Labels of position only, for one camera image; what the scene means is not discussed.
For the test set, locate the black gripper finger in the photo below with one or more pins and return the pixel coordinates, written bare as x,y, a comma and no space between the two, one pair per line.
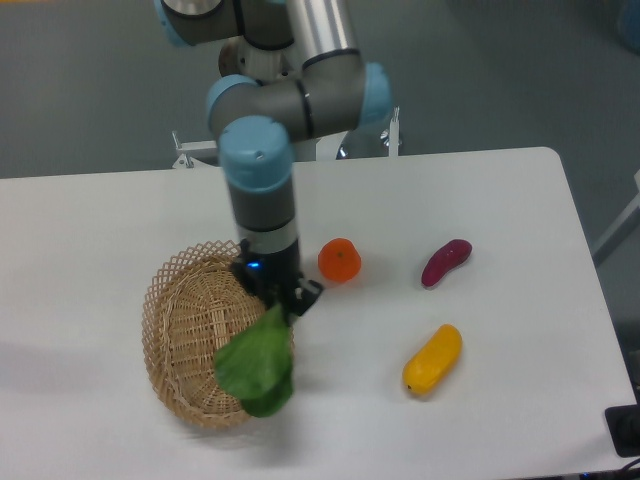
250,277
301,294

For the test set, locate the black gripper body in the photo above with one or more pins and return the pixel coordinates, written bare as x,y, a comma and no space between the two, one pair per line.
279,268

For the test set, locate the green bok choy vegetable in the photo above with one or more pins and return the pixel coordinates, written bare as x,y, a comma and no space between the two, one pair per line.
256,366

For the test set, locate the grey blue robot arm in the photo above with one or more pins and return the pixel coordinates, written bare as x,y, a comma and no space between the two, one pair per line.
256,125

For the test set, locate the woven wicker basket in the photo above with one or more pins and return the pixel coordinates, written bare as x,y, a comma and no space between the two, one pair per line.
193,307

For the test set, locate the orange tangerine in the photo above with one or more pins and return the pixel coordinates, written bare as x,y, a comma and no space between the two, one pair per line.
339,261

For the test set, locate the yellow mango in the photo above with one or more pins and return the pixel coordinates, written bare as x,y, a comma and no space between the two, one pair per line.
433,361

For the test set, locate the purple sweet potato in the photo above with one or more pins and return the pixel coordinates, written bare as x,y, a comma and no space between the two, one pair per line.
447,258

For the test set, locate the white table leg right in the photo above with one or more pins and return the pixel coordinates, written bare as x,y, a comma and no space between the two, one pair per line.
625,223

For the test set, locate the black device at table edge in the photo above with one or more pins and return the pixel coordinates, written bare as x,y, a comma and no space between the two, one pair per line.
623,425

